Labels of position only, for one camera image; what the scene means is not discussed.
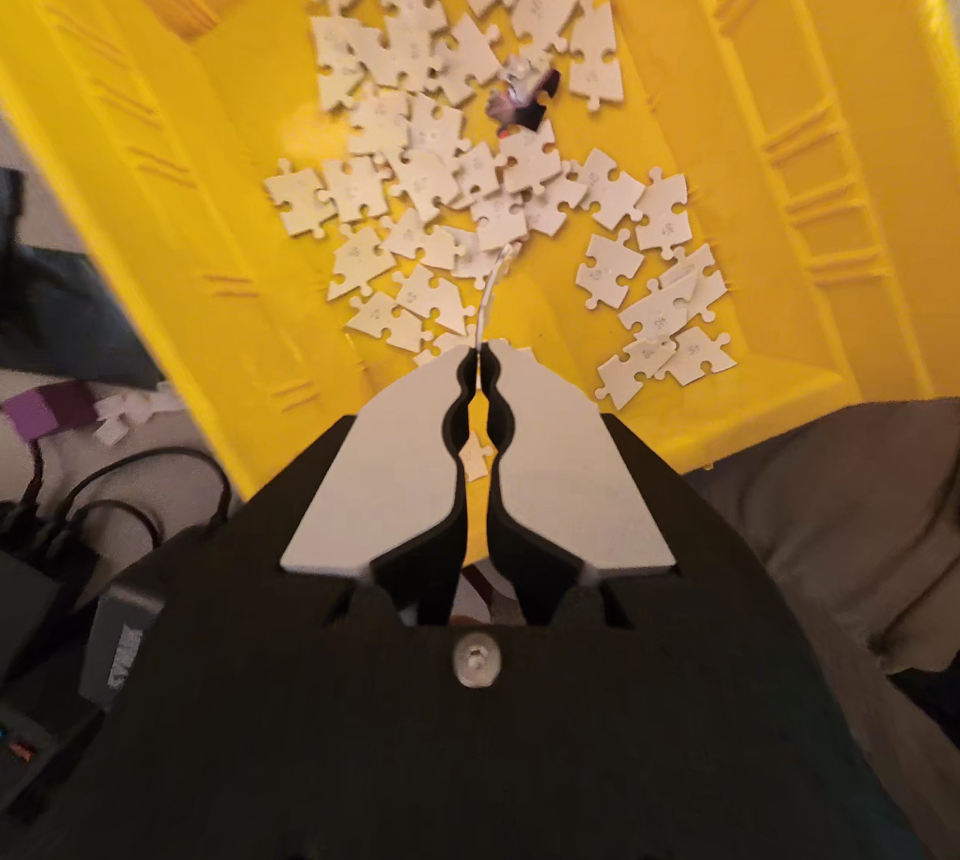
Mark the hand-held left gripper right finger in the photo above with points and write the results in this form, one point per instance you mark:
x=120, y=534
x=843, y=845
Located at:
x=577, y=492

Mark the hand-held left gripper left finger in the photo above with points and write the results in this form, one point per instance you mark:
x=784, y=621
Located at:
x=375, y=485

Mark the white puzzle piece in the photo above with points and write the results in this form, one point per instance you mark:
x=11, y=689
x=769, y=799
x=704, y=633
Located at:
x=487, y=297

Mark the pile of white puzzle pieces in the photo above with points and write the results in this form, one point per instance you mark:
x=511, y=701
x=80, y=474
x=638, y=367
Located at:
x=420, y=177

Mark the yellow plastic bin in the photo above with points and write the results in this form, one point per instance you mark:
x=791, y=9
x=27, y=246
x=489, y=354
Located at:
x=750, y=200

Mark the printed puzzle piece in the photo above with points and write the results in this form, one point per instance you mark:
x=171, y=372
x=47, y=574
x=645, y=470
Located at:
x=525, y=99

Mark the grey power adapter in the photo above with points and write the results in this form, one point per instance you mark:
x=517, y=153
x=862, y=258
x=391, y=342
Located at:
x=120, y=635

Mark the purple box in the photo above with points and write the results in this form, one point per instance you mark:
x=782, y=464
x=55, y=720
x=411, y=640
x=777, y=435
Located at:
x=49, y=410

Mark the dark grey bag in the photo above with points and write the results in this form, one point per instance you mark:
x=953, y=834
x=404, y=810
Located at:
x=67, y=320

